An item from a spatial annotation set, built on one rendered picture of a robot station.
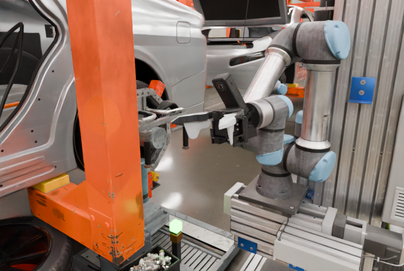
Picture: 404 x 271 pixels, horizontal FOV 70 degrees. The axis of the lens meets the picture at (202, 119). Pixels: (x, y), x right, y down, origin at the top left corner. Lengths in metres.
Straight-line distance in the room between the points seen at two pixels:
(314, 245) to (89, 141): 0.88
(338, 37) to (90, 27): 0.78
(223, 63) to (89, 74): 3.11
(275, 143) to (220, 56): 3.33
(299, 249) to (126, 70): 0.87
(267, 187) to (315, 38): 0.57
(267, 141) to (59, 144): 1.10
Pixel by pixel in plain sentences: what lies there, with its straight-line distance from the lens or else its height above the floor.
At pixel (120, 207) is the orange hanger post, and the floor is 0.77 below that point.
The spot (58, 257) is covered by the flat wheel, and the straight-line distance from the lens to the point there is 1.52.
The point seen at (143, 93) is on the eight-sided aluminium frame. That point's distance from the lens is 1.80.
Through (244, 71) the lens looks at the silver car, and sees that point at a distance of 4.02.
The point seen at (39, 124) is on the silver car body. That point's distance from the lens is 1.58.
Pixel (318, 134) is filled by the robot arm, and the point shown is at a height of 1.10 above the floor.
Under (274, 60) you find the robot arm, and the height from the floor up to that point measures 1.34.
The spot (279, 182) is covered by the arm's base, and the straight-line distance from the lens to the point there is 1.17.
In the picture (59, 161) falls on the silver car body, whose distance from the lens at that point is 1.64.
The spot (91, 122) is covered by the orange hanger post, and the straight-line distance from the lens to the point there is 1.14.
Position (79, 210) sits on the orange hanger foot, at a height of 0.68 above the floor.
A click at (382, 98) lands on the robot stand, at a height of 1.21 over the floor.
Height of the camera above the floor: 1.40
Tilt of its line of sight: 15 degrees down
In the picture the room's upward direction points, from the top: straight up
